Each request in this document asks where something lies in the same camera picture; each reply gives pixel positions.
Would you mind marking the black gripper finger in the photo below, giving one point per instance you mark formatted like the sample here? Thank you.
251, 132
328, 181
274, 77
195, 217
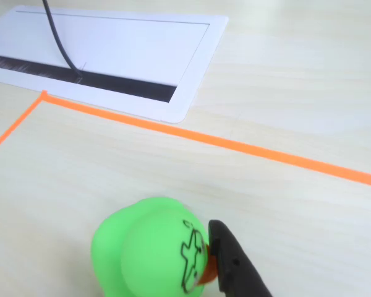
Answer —
238, 275

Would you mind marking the green rubber duck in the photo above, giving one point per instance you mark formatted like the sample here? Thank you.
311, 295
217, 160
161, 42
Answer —
142, 247

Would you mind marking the orange tape strip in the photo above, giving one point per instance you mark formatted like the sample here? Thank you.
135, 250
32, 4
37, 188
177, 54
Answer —
204, 139
15, 124

